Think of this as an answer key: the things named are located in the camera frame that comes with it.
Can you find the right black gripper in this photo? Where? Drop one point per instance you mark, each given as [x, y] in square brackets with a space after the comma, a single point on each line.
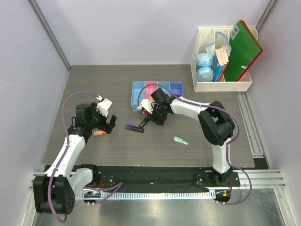
[160, 121]

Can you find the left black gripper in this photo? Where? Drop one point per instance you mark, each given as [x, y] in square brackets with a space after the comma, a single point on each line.
[107, 127]

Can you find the pink drawer box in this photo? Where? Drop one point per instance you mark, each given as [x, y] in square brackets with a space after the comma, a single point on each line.
[150, 89]

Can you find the purple drawer box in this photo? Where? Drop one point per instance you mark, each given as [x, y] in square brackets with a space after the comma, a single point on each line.
[176, 88]

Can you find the light blue drawer box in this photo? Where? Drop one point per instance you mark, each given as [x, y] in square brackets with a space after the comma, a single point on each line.
[137, 86]

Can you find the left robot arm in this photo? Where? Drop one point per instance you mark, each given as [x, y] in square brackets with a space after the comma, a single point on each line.
[55, 191]

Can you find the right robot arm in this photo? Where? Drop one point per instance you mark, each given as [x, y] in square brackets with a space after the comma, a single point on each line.
[215, 122]

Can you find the orange mini highlighter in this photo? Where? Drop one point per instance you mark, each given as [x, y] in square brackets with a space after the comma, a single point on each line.
[99, 133]

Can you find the purple cap black highlighter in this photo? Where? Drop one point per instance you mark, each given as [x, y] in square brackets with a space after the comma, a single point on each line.
[134, 128]

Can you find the light green mini highlighter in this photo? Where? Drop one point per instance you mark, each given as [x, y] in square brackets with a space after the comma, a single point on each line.
[180, 140]

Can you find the lower blue tape dispenser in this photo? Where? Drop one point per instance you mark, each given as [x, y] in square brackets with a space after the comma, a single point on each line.
[205, 74]

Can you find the blue red card box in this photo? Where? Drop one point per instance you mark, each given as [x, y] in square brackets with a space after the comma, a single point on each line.
[217, 67]

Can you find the wooden sticks bundle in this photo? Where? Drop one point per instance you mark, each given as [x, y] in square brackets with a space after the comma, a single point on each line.
[222, 56]

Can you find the white plastic organizer basket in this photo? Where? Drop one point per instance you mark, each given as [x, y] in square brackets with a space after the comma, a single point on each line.
[204, 37]

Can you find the clear blue zip bag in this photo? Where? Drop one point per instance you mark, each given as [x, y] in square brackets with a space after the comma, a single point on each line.
[221, 40]

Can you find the green plastic folder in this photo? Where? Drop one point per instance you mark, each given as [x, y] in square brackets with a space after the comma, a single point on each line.
[236, 58]

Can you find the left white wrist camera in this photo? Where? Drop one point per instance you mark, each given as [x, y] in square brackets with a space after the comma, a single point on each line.
[103, 107]

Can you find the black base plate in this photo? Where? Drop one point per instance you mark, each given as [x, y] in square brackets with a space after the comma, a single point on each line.
[137, 179]

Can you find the slotted cable duct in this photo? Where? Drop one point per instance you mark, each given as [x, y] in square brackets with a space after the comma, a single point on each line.
[144, 196]

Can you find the left corner aluminium post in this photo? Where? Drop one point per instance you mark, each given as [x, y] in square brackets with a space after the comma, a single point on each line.
[51, 36]

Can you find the corner aluminium post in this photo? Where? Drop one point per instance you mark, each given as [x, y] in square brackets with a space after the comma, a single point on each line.
[266, 14]
[51, 36]

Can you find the right corner aluminium post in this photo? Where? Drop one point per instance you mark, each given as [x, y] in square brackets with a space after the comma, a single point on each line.
[266, 14]

